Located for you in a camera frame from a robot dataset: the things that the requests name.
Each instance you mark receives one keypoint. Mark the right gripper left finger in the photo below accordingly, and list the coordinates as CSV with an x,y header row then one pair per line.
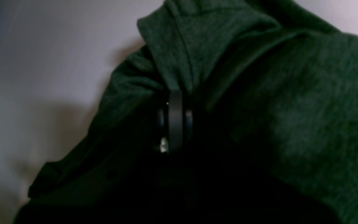
x,y
170,123

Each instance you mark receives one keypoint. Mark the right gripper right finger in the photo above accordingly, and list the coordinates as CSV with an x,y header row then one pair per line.
x,y
187,126

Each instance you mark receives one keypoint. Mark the dark green t-shirt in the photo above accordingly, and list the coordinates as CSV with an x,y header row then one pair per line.
x,y
274,94

